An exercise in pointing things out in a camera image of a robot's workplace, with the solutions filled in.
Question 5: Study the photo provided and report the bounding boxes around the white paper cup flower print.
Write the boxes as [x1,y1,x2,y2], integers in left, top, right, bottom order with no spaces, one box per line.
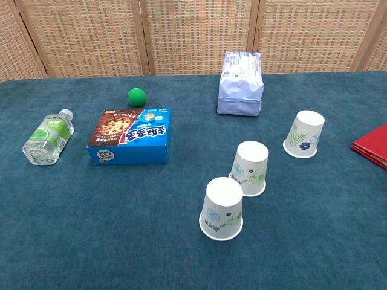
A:
[198,176,244,242]
[229,140,270,198]

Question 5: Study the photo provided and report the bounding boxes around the white paper cup fern print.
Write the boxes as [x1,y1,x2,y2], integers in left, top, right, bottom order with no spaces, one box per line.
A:
[282,110,326,159]

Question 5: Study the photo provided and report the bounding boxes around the blue cookie box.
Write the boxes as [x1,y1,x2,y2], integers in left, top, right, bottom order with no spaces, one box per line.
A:
[86,107,172,166]

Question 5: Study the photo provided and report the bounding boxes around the pale purple tissue pack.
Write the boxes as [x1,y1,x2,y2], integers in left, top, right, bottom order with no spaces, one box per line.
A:
[216,51,265,117]

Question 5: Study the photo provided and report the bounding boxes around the green ball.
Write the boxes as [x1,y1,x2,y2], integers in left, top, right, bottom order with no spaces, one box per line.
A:
[127,88,147,107]

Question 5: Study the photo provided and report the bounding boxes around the teal table cloth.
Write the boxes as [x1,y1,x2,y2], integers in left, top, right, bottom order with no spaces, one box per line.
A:
[0,70,387,290]

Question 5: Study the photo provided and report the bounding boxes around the woven wooden folding screen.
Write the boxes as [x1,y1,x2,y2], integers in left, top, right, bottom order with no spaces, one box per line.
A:
[0,0,387,82]

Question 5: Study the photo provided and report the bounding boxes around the clear plastic bottle green label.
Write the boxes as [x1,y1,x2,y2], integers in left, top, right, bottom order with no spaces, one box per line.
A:
[22,109,75,166]

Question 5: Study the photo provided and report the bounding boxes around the red book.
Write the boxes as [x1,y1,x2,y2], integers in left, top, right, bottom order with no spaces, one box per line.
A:
[350,123,387,170]

